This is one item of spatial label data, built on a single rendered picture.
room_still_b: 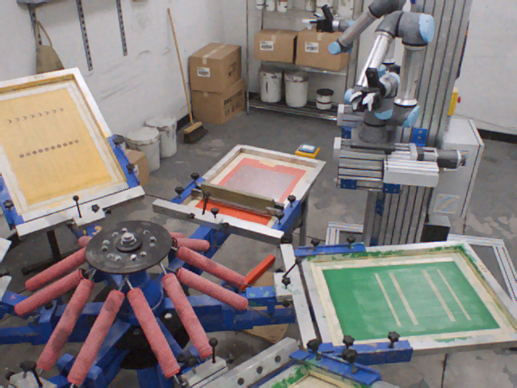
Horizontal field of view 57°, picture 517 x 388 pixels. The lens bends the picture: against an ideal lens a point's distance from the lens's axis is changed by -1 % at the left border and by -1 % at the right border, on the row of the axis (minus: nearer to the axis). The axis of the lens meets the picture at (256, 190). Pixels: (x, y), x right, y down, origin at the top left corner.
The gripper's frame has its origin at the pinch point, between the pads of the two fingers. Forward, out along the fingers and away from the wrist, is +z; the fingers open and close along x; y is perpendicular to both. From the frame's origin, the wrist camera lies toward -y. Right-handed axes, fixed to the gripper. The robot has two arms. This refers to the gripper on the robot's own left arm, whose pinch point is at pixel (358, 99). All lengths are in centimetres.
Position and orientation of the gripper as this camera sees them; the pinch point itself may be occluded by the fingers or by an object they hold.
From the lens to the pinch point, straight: 193.0
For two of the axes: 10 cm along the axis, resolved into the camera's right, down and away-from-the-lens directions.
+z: -5.8, 4.4, -6.9
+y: 1.2, 8.8, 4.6
